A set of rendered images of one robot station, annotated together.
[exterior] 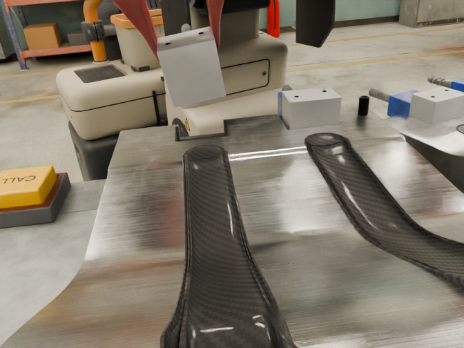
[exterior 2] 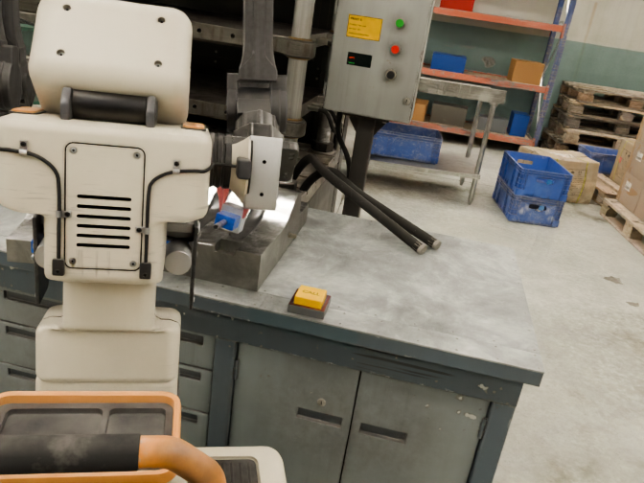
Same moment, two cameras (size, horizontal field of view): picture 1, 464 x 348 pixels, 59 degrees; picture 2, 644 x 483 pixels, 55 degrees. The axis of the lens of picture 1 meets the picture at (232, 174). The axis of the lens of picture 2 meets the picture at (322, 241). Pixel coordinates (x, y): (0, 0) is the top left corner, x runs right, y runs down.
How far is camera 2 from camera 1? 169 cm
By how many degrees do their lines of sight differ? 128
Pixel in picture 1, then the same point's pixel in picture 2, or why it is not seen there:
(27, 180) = (307, 290)
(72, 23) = not seen: outside the picture
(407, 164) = not seen: hidden behind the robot
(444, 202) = not seen: hidden behind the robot
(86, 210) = (280, 296)
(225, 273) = (254, 217)
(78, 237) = (286, 287)
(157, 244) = (264, 226)
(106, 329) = (280, 199)
